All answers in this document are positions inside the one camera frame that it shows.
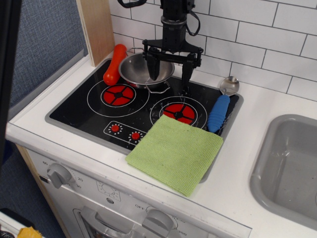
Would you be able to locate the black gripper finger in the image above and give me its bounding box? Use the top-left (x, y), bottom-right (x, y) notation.
top-left (181, 61), bottom-right (193, 92)
top-left (146, 56), bottom-right (160, 80)

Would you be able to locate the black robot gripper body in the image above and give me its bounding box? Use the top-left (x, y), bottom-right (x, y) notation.
top-left (143, 23), bottom-right (203, 67)

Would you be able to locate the small steel two-handled pan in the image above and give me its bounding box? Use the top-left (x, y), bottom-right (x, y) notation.
top-left (119, 53), bottom-right (175, 94)

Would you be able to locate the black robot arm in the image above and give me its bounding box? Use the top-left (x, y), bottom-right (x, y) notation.
top-left (143, 0), bottom-right (204, 94)

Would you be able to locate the black toy stove top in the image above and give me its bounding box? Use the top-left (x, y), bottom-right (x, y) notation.
top-left (45, 58), bottom-right (244, 184)

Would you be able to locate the red right stove knob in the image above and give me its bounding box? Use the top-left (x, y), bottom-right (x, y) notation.
top-left (131, 132), bottom-right (141, 141)

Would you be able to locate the red stove knob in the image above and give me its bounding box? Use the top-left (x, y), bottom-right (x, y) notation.
top-left (131, 132), bottom-right (141, 141)
top-left (110, 124), bottom-right (120, 133)

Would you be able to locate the red left stove knob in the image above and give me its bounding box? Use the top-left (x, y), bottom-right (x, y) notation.
top-left (110, 124), bottom-right (120, 133)

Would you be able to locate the red toy sausage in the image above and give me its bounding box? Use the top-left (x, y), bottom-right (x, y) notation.
top-left (103, 44), bottom-right (127, 86)

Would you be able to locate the green woven cloth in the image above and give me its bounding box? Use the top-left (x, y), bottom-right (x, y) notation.
top-left (126, 115), bottom-right (223, 197)

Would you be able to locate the grey timer knob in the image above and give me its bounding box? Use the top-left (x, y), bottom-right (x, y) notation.
top-left (47, 163), bottom-right (72, 188)

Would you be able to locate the grey plastic sink basin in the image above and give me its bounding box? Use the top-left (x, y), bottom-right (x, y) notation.
top-left (250, 115), bottom-right (317, 230)

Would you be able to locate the grey oven knob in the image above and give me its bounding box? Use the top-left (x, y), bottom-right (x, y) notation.
top-left (142, 209), bottom-right (174, 238)

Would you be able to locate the white toy oven front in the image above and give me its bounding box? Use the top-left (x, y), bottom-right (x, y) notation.
top-left (25, 150), bottom-right (251, 238)

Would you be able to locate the yellow object at floor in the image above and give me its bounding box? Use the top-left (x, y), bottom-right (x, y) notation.
top-left (17, 227), bottom-right (42, 238)

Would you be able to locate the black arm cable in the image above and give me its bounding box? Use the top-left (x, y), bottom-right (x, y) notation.
top-left (185, 9), bottom-right (201, 37)

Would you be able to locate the blue-handled metal spoon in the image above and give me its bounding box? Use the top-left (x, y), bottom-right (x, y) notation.
top-left (207, 76), bottom-right (240, 133)

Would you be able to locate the light wooden side post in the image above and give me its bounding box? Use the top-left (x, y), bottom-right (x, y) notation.
top-left (76, 0), bottom-right (115, 67)

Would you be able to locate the silver oven door handle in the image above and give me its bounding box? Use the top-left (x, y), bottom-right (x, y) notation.
top-left (80, 206), bottom-right (144, 238)

